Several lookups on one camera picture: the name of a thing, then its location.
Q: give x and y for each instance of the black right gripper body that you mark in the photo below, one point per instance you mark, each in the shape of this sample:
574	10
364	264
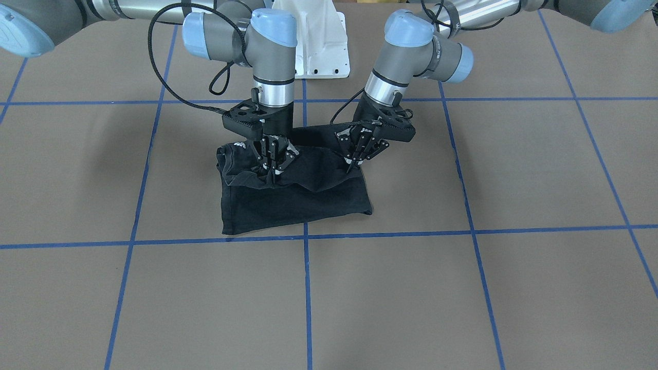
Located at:
281	122

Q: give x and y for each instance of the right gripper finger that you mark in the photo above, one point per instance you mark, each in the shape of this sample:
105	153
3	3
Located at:
282	166
265	169

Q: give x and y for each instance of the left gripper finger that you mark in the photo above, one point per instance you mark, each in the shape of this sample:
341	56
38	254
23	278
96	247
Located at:
369	154
354	159

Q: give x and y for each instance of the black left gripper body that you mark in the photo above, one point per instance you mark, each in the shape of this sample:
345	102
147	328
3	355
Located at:
366	114

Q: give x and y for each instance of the black printed t-shirt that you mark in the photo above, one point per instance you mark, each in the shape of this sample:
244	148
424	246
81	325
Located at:
317	185

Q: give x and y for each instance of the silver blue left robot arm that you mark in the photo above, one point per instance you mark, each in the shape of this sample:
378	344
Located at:
422	45

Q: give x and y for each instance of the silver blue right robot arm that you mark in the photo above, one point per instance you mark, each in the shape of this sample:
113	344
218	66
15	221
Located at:
238	33

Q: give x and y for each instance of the blue tape grid lines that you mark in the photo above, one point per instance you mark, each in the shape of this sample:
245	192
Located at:
516	231

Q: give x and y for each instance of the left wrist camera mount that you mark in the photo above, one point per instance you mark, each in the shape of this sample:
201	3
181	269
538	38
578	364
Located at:
391	126

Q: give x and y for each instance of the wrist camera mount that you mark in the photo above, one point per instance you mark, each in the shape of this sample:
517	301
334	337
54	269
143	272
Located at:
247	119
391	126

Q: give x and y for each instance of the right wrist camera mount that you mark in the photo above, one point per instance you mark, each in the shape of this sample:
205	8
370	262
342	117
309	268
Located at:
247	119

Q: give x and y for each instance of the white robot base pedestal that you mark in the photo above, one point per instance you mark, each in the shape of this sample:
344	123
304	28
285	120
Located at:
322	50

